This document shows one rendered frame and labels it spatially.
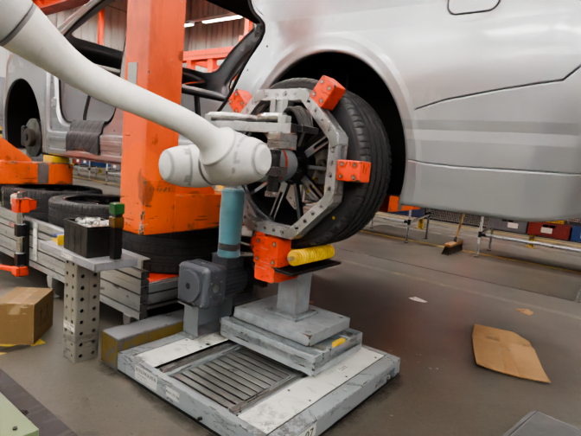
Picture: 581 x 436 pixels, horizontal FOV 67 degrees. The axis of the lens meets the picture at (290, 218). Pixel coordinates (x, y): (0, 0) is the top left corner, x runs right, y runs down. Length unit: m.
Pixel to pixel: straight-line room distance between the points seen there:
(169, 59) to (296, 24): 0.56
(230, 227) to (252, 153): 0.72
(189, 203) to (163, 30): 0.69
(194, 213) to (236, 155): 1.02
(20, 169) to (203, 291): 2.16
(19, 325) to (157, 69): 1.20
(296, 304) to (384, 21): 1.14
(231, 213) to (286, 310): 0.50
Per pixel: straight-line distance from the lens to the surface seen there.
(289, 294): 1.86
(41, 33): 0.98
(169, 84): 1.88
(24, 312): 2.18
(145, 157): 1.81
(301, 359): 1.73
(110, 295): 2.24
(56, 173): 3.78
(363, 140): 1.57
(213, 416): 1.53
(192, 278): 1.85
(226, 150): 0.98
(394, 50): 1.76
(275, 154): 1.38
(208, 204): 2.03
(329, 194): 1.51
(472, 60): 1.64
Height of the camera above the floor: 0.87
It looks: 8 degrees down
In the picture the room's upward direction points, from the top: 5 degrees clockwise
